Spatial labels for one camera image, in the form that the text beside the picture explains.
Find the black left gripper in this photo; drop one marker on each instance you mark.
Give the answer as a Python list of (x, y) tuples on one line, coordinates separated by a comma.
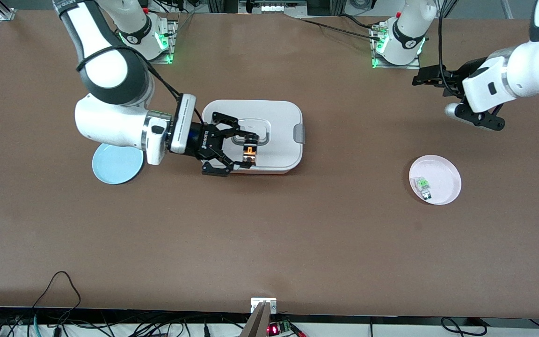
[(456, 75)]

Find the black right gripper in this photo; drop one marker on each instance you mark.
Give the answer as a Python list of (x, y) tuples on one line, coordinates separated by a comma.
[(202, 142)]

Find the orange push-button switch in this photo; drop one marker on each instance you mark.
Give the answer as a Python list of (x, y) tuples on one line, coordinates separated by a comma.
[(250, 152)]

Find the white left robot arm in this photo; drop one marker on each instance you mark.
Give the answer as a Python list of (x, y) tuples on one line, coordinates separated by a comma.
[(531, 70)]

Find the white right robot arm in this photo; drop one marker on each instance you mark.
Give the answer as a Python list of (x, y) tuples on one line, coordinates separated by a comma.
[(110, 126)]

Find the white lidded lunch box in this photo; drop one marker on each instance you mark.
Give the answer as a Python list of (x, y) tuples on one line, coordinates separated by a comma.
[(279, 121)]

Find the pink round plate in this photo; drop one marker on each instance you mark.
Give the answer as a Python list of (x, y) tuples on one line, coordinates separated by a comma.
[(445, 180)]

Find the light blue round plate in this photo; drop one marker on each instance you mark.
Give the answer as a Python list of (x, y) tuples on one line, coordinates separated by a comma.
[(115, 168)]

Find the white lit device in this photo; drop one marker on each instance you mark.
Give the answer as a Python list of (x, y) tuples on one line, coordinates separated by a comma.
[(274, 8)]

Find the red LED circuit board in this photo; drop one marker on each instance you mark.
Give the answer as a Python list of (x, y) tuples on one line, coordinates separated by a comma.
[(276, 329)]

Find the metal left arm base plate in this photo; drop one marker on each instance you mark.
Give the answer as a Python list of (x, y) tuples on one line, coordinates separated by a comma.
[(412, 66)]

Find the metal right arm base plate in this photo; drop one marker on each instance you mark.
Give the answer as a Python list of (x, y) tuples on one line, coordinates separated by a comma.
[(162, 56)]

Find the green push-button switch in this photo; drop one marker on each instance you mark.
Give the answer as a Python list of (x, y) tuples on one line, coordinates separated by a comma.
[(424, 186)]

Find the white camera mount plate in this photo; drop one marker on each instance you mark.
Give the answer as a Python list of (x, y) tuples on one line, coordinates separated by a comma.
[(256, 303)]

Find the aluminium camera mount bar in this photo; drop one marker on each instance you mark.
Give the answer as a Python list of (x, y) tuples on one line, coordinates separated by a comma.
[(258, 325)]

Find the aluminium frame post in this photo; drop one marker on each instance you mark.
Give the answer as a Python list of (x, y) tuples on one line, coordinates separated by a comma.
[(5, 11)]

